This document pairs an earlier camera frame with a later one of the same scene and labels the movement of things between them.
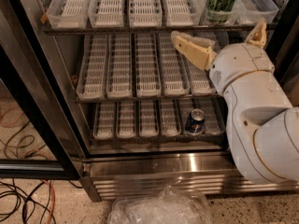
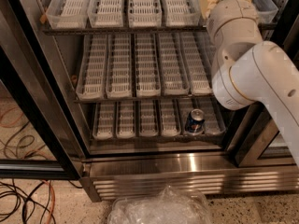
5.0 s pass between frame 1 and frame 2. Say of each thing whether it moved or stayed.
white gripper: moved
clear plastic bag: stayed
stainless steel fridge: stayed
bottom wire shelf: stayed
